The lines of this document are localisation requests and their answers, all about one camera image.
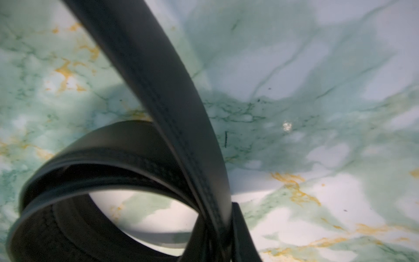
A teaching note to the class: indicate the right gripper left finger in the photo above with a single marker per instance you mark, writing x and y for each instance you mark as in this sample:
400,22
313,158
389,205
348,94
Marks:
198,244

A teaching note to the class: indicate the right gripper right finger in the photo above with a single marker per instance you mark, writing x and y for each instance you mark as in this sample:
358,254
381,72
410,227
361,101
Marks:
243,248

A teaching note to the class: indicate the long black leather belt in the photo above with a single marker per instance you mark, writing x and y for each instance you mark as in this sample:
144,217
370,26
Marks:
176,154

